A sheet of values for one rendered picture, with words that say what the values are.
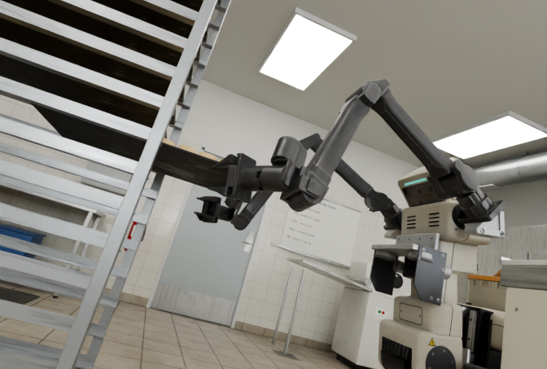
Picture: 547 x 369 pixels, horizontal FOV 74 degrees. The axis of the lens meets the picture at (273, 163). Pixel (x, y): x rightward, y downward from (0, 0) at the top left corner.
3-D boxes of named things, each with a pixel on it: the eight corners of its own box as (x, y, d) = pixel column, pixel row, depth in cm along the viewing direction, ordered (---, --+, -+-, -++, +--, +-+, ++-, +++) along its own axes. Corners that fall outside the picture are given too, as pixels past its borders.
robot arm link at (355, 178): (312, 124, 147) (309, 127, 157) (289, 149, 147) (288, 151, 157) (393, 201, 146) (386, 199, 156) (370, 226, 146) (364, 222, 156)
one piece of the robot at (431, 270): (399, 298, 135) (409, 240, 142) (453, 309, 109) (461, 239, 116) (361, 287, 132) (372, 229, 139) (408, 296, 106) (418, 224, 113)
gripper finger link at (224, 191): (198, 195, 83) (231, 196, 78) (203, 164, 85) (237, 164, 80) (216, 200, 89) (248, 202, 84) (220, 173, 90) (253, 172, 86)
